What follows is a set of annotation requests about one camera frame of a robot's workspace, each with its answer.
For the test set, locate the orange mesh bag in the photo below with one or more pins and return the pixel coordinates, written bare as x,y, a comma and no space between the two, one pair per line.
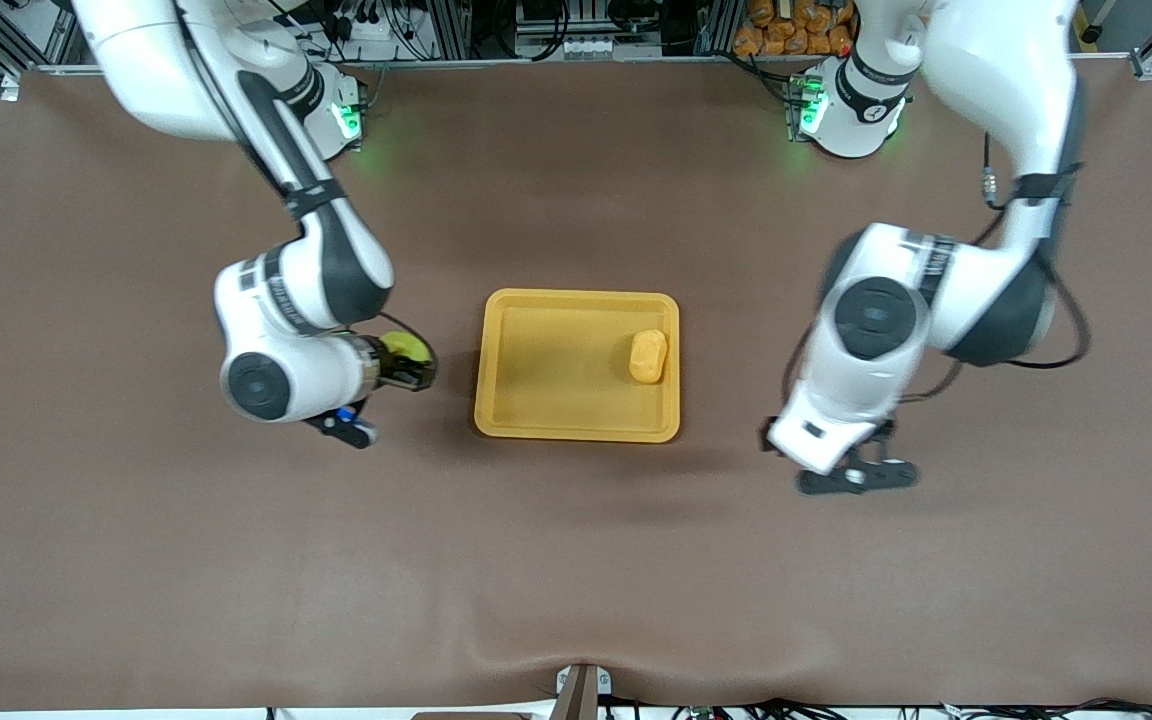
796,28

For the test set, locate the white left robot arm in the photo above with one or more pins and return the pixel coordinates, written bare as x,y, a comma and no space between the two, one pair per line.
986,80

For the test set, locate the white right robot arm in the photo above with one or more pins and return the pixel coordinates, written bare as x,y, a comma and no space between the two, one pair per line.
286,290

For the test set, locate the yellow potato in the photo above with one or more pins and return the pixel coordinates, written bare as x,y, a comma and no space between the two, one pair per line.
648,358

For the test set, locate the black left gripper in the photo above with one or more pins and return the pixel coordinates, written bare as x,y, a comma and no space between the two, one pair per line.
885,428

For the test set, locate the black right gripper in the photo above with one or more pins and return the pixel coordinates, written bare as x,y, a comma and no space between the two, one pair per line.
403,371

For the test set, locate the green apple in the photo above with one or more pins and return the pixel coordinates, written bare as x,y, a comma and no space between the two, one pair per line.
404,347

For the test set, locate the yellow plastic tray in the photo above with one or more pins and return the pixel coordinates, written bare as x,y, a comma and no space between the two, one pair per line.
556,400

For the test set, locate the metal clamp bracket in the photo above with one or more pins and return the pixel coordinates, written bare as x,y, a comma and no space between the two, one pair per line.
581,690

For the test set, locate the white power strip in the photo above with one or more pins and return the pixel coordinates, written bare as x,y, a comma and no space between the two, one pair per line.
596,47

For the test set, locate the brown table mat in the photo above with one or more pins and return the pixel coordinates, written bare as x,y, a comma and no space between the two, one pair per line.
336,550

